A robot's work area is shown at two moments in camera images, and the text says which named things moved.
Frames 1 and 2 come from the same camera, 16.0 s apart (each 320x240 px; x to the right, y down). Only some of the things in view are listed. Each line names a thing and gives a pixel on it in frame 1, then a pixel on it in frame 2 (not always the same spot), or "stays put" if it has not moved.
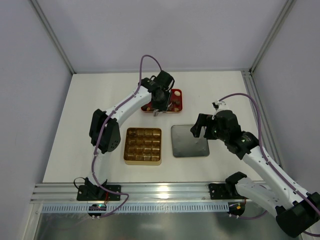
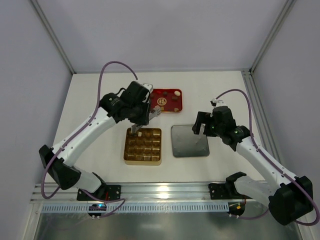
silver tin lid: x=185 y=144 stays put
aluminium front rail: x=130 y=192 stays put
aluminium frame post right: x=249 y=80 stays put
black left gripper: x=161 y=107 to x=144 y=116
